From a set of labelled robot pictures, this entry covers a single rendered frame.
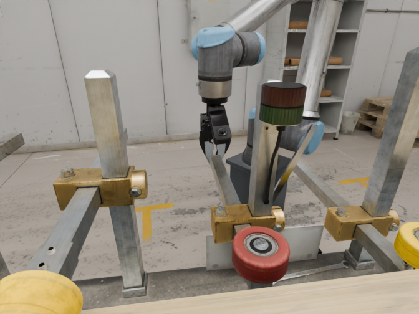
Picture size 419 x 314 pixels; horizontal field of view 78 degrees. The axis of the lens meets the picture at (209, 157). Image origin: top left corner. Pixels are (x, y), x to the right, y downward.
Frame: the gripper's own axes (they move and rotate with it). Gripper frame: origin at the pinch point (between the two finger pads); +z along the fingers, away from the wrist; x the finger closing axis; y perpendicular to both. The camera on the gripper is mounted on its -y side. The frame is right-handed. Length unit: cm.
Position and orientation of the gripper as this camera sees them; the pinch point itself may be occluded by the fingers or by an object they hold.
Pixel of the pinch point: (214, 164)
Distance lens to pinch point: 77.8
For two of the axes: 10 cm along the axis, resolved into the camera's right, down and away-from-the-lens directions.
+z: -0.1, 9.0, 4.4
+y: -1.3, -4.4, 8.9
